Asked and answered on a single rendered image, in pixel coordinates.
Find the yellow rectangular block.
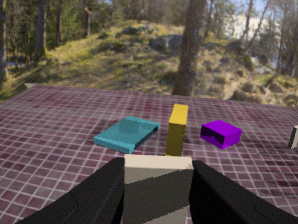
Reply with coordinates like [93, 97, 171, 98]
[165, 104, 188, 156]

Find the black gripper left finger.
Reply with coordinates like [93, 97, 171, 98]
[15, 157, 125, 224]

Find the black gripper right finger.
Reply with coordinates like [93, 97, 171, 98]
[189, 160, 298, 224]

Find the teal flat block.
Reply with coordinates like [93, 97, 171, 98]
[93, 116, 161, 153]

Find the purple rectangular block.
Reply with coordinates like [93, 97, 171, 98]
[201, 120, 242, 149]

